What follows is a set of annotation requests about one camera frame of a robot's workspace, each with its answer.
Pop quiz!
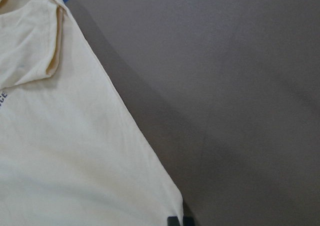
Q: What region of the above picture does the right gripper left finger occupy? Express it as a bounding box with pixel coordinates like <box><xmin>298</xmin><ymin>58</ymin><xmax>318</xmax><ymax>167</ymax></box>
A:
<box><xmin>167</xmin><ymin>216</ymin><xmax>179</xmax><ymax>226</ymax></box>

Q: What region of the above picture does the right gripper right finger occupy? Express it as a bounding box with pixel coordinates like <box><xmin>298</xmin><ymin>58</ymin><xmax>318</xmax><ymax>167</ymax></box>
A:
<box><xmin>183</xmin><ymin>216</ymin><xmax>194</xmax><ymax>226</ymax></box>

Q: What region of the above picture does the beige long-sleeve printed shirt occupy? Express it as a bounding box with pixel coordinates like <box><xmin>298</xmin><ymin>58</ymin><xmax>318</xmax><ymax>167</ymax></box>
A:
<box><xmin>0</xmin><ymin>0</ymin><xmax>184</xmax><ymax>225</ymax></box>

